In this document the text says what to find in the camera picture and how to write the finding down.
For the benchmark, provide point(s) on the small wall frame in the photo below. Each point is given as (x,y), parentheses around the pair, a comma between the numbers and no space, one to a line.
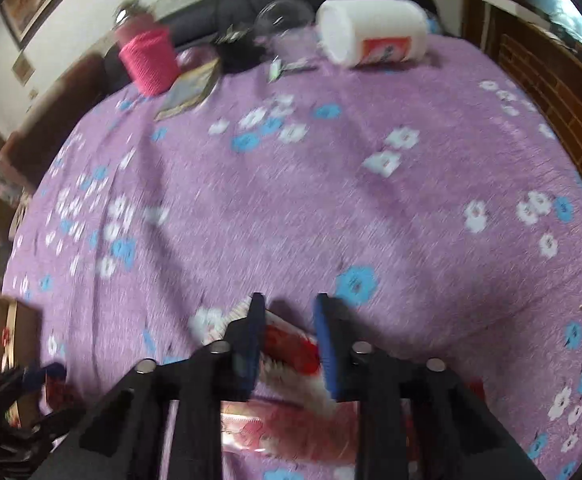
(22,70)

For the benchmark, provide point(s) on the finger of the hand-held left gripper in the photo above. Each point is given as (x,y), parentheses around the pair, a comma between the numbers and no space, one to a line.
(46,374)

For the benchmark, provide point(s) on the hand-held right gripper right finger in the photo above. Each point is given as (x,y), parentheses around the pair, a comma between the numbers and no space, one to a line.
(327,350)

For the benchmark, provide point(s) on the clear glass bowl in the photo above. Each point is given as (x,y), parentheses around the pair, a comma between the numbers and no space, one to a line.
(283,25)

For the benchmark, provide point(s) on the small black object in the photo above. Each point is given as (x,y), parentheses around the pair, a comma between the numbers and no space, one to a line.
(241,50)

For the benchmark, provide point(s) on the brown armchair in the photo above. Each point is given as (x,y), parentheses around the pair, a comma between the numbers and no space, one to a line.
(56,120)

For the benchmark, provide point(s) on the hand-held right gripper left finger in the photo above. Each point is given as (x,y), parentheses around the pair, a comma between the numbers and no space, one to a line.
(252,345)

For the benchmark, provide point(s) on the black sofa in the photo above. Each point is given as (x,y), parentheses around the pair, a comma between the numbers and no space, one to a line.
(206,15)

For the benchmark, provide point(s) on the small silver tool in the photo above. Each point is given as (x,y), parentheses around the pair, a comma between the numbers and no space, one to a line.
(291,67)

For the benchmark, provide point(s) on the red white snack packet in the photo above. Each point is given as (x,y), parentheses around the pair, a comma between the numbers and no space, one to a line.
(286,350)

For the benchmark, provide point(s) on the pink bottle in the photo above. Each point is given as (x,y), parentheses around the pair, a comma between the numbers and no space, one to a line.
(148,57)

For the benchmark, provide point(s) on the purple floral tablecloth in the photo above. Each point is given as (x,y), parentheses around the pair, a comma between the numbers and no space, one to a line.
(296,185)

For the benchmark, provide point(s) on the white plastic jar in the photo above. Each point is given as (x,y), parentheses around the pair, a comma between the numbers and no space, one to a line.
(371,30)

